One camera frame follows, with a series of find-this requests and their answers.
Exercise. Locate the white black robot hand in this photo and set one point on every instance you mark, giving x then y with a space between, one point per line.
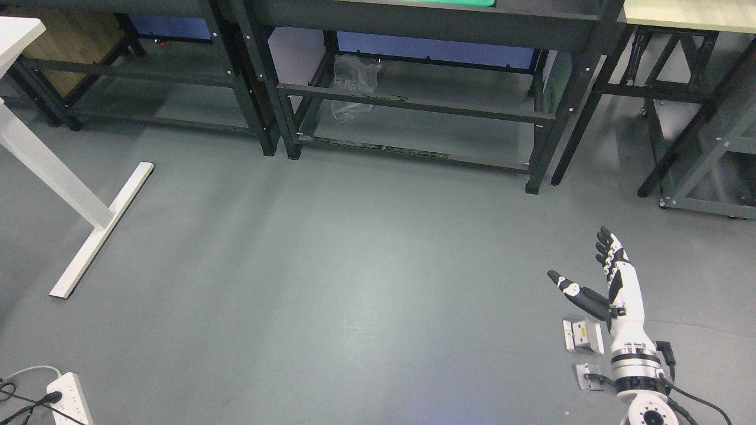
622 309

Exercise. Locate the black metal shelf rack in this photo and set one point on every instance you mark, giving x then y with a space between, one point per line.
519 62

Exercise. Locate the clear plastic bag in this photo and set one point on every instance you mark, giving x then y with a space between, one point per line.
358 74

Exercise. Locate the white power strip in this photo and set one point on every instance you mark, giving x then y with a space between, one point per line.
73 403

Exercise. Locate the silver metal floor bracket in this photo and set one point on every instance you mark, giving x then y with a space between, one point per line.
583 336

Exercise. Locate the small silver floor bracket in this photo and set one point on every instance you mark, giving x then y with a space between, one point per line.
591 379

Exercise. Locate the grey cart frame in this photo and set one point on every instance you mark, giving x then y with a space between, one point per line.
704 154

